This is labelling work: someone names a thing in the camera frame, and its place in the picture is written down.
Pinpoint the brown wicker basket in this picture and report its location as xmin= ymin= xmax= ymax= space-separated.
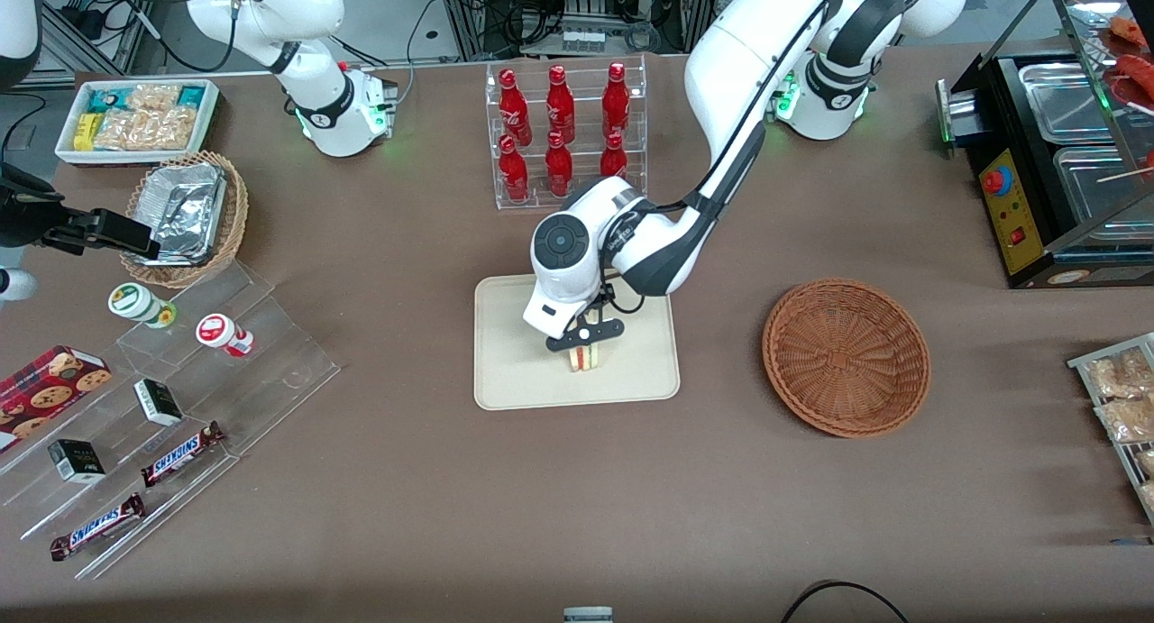
xmin=762 ymin=279 xmax=931 ymax=439

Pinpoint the black cable loop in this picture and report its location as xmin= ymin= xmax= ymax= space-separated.
xmin=780 ymin=580 xmax=911 ymax=623

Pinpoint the red tartan cookie box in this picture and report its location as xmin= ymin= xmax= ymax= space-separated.
xmin=0 ymin=345 xmax=114 ymax=453

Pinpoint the red cola bottle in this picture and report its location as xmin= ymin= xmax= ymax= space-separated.
xmin=602 ymin=62 xmax=631 ymax=142
xmin=499 ymin=69 xmax=533 ymax=146
xmin=545 ymin=132 xmax=574 ymax=198
xmin=600 ymin=132 xmax=629 ymax=200
xmin=546 ymin=65 xmax=576 ymax=144
xmin=499 ymin=134 xmax=531 ymax=202

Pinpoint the clear acrylic bottle rack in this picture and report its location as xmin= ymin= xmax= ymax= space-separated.
xmin=485 ymin=55 xmax=648 ymax=211

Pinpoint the grey power strip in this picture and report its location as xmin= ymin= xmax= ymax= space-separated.
xmin=545 ymin=28 xmax=632 ymax=52

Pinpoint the small black carton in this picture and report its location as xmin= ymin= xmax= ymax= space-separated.
xmin=133 ymin=379 xmax=184 ymax=426
xmin=48 ymin=439 xmax=106 ymax=484

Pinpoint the white snack bin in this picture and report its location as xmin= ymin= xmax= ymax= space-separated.
xmin=54 ymin=79 xmax=222 ymax=167

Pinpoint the Snickers chocolate bar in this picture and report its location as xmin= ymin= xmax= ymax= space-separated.
xmin=140 ymin=422 xmax=226 ymax=488
xmin=50 ymin=494 xmax=147 ymax=562

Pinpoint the cream rectangular tray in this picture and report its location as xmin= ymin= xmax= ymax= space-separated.
xmin=474 ymin=267 xmax=681 ymax=412

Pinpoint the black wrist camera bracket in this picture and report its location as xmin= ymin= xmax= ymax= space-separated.
xmin=584 ymin=280 xmax=625 ymax=328
xmin=0 ymin=161 xmax=64 ymax=247

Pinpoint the clear cracker bag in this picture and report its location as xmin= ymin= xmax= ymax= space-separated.
xmin=95 ymin=107 xmax=197 ymax=152
xmin=126 ymin=84 xmax=181 ymax=112

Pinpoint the metal equipment rack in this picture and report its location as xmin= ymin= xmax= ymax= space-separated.
xmin=433 ymin=0 xmax=722 ymax=60

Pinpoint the metal wire tray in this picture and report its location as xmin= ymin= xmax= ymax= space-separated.
xmin=1067 ymin=333 xmax=1154 ymax=527

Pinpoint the light wicker basket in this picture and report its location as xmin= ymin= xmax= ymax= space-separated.
xmin=120 ymin=151 xmax=249 ymax=289

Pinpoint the green sunflower yogurt cup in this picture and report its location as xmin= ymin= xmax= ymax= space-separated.
xmin=108 ymin=282 xmax=178 ymax=329

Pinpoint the black food warmer appliance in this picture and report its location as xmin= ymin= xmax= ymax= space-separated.
xmin=938 ymin=0 xmax=1154 ymax=290

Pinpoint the steel food pan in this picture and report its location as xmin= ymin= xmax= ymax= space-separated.
xmin=1019 ymin=62 xmax=1119 ymax=144
xmin=1053 ymin=145 xmax=1154 ymax=243

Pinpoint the red lidded yogurt cup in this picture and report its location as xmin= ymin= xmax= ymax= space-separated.
xmin=196 ymin=313 xmax=255 ymax=358

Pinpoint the clear acrylic stepped shelf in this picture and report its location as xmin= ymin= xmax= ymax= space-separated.
xmin=0 ymin=261 xmax=342 ymax=581

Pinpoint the aluminium foil tray stack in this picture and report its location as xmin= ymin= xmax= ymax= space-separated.
xmin=135 ymin=163 xmax=226 ymax=265

